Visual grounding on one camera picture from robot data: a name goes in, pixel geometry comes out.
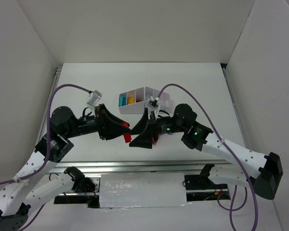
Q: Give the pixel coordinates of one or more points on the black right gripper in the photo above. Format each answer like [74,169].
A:
[153,126]

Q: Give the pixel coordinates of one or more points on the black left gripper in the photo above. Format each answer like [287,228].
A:
[101,122]

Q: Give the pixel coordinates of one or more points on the small red lego brick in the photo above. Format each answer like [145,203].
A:
[127,136]

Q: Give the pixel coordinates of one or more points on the teal frog flower lego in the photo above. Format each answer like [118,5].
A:
[122,100]

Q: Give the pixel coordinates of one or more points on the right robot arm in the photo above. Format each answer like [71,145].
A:
[261,172]

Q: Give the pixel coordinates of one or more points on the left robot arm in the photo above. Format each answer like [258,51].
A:
[20,198]

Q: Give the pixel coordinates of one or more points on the white divided organizer bin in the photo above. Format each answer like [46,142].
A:
[139,95]

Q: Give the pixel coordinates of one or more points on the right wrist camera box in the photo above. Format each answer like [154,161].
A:
[153,104]

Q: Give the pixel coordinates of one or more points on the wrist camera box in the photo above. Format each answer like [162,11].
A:
[94,99]
[153,104]

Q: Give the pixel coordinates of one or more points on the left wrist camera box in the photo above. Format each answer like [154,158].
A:
[94,99]

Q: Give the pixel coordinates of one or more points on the aluminium frame rail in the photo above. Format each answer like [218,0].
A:
[201,85]

